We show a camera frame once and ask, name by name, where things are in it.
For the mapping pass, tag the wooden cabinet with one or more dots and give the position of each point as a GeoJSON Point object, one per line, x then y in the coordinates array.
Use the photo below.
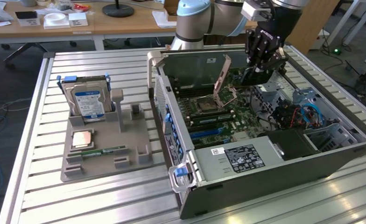
{"type": "Point", "coordinates": [317, 21]}

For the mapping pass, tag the open grey PC case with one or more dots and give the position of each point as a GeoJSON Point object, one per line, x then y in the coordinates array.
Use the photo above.
{"type": "Point", "coordinates": [264, 186]}

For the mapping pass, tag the black graphics card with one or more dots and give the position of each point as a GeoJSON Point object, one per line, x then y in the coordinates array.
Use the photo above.
{"type": "Point", "coordinates": [254, 78]}

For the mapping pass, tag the black chair base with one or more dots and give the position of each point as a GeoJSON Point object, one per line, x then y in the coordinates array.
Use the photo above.
{"type": "Point", "coordinates": [20, 50]}

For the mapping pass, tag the hard disk in blue carrier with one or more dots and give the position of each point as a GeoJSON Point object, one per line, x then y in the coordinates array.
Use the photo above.
{"type": "Point", "coordinates": [89, 100]}

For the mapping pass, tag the blue expansion slot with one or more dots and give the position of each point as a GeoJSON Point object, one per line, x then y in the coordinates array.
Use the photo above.
{"type": "Point", "coordinates": [206, 133]}

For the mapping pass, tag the small white box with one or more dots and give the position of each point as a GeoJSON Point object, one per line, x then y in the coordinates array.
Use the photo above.
{"type": "Point", "coordinates": [78, 19]}

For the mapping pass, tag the metal disk bay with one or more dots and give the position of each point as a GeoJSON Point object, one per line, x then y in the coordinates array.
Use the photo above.
{"type": "Point", "coordinates": [332, 137]}

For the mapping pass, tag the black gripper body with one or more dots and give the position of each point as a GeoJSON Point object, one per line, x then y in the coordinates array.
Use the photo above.
{"type": "Point", "coordinates": [280, 25]}

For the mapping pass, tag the installed RAM stick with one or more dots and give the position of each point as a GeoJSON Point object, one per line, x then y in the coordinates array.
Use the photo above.
{"type": "Point", "coordinates": [213, 119]}

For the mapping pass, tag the CPU socket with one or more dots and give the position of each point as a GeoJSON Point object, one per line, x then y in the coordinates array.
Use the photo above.
{"type": "Point", "coordinates": [206, 105]}

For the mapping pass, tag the metal drive cage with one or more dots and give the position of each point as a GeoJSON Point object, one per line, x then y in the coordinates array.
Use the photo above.
{"type": "Point", "coordinates": [270, 95]}

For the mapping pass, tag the black box on white card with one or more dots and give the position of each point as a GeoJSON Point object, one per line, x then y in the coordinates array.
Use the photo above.
{"type": "Point", "coordinates": [27, 16]}

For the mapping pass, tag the copper CPU chip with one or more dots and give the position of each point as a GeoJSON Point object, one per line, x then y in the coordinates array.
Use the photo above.
{"type": "Point", "coordinates": [82, 140]}

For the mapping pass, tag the cardboard box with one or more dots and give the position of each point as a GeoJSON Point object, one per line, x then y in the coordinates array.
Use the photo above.
{"type": "Point", "coordinates": [170, 7]}

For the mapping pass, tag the grey parts rack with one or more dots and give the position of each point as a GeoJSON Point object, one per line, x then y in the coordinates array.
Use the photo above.
{"type": "Point", "coordinates": [109, 137]}

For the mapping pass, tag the case latch with blue tab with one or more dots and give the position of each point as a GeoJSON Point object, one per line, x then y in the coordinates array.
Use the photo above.
{"type": "Point", "coordinates": [179, 173]}

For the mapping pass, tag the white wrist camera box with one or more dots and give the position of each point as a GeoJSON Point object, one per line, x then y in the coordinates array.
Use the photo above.
{"type": "Point", "coordinates": [253, 11]}

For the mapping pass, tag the black lamp base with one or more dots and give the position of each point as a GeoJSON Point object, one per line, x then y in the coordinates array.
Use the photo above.
{"type": "Point", "coordinates": [118, 11]}

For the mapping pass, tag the green RAM stick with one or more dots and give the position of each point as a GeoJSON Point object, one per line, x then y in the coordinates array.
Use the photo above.
{"type": "Point", "coordinates": [95, 152]}

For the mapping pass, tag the white table frame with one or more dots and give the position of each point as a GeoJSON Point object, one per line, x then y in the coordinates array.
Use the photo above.
{"type": "Point", "coordinates": [356, 23]}

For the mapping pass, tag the wooden desk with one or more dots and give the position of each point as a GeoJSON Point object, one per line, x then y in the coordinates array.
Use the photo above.
{"type": "Point", "coordinates": [30, 32]}

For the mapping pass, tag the white device with red button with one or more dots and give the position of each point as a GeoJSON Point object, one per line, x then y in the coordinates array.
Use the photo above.
{"type": "Point", "coordinates": [321, 39]}

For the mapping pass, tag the red plastic item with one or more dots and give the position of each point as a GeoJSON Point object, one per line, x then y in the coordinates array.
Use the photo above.
{"type": "Point", "coordinates": [80, 7]}

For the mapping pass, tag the grey power supply unit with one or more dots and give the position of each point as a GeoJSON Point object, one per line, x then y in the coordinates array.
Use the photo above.
{"type": "Point", "coordinates": [211, 168]}

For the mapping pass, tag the white box with tape roll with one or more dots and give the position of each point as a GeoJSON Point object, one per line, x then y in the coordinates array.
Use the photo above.
{"type": "Point", "coordinates": [56, 21]}

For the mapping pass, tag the green motherboard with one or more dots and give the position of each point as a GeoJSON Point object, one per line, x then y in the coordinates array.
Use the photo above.
{"type": "Point", "coordinates": [242, 116]}

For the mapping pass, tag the stack of white papers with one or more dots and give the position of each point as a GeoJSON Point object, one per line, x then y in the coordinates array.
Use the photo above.
{"type": "Point", "coordinates": [162, 19]}

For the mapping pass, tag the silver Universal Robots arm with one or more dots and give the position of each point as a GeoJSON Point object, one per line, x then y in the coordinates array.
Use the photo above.
{"type": "Point", "coordinates": [198, 25]}

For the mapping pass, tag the metal socket cover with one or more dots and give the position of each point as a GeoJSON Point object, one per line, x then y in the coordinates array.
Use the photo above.
{"type": "Point", "coordinates": [230, 98]}

